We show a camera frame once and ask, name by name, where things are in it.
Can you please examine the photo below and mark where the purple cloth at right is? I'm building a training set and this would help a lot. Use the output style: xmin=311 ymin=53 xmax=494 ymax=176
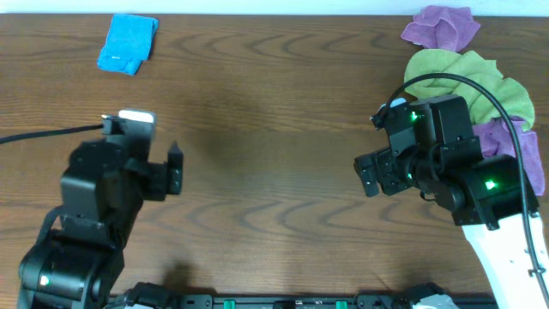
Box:
xmin=473 ymin=117 xmax=546 ymax=197

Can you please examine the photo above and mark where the blue microfibre cloth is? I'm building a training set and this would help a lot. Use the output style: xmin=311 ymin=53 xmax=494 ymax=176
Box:
xmin=97 ymin=14 xmax=159 ymax=76

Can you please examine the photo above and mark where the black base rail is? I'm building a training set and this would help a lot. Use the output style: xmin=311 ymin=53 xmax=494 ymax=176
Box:
xmin=106 ymin=282 xmax=498 ymax=309

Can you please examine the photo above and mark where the purple cloth at top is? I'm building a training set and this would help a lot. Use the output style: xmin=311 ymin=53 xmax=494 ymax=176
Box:
xmin=401 ymin=5 xmax=480 ymax=52

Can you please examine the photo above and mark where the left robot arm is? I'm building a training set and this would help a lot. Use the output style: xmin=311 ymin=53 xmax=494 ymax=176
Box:
xmin=17 ymin=140 xmax=184 ymax=308

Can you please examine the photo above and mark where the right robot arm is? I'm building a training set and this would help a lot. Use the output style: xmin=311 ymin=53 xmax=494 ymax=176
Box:
xmin=354 ymin=147 xmax=548 ymax=308

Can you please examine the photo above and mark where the green microfibre cloth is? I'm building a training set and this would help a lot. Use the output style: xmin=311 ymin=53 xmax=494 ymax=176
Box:
xmin=404 ymin=49 xmax=535 ymax=130

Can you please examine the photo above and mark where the purple cloth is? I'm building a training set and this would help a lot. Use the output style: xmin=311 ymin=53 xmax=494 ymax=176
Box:
xmin=473 ymin=117 xmax=546 ymax=197
xmin=401 ymin=5 xmax=480 ymax=52

